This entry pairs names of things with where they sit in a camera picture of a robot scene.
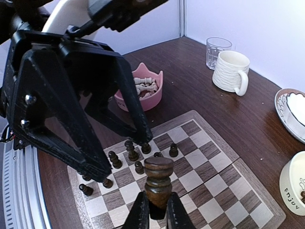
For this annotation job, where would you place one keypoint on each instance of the cream cat-ear bowl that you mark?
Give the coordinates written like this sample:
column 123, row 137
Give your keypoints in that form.
column 292, row 184

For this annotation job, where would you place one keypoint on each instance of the white scalloped bowl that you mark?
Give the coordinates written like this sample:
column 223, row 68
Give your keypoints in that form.
column 295, row 110

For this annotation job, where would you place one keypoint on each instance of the clear drinking glass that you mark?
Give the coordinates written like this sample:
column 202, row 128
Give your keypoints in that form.
column 214, row 45

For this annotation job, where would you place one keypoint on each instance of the pink bowl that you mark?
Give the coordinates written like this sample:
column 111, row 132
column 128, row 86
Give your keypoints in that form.
column 149, row 86

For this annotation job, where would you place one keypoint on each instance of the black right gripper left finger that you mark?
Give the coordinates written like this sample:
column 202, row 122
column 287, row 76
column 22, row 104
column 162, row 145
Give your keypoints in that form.
column 138, row 218

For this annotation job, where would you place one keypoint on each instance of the wooden chess board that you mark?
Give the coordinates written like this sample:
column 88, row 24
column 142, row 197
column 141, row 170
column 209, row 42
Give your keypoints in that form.
column 217, row 189

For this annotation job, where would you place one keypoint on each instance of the aluminium front rail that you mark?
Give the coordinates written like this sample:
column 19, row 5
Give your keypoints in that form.
column 23, row 200

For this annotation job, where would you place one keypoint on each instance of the dark chess pawn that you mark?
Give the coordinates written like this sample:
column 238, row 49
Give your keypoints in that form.
column 107, row 183

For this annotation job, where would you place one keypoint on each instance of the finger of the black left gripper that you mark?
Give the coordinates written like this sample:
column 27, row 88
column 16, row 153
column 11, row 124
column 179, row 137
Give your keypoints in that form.
column 121, row 79

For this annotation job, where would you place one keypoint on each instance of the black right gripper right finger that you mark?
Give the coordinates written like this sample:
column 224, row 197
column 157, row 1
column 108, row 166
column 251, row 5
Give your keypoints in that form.
column 176, row 215

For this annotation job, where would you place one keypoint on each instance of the cream ribbed mug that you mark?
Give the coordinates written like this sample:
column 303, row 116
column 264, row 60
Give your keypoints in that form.
column 231, row 72

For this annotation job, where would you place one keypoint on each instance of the left aluminium frame post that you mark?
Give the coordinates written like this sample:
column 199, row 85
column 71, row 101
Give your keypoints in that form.
column 182, row 18

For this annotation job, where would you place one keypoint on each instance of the dark chess rook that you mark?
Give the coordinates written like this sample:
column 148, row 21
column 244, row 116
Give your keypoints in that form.
column 158, row 185

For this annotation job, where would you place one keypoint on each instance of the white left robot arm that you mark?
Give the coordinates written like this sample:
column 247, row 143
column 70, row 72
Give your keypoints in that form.
column 30, row 15

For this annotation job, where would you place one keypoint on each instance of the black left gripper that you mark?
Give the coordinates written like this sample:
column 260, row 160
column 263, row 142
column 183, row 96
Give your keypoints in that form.
column 51, row 86

